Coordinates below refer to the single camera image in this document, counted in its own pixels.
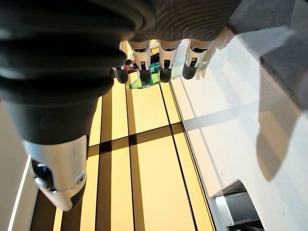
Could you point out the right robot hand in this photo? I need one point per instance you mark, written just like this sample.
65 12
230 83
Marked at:
60 60

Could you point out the yellow cabinet door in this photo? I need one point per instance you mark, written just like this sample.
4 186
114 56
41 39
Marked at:
163 187
118 113
120 192
149 108
192 183
172 103

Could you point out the green plastic bottle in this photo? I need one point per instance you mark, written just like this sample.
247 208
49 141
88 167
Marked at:
137 84

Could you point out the grey speckled stone block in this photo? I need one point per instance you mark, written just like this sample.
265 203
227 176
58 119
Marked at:
276 33

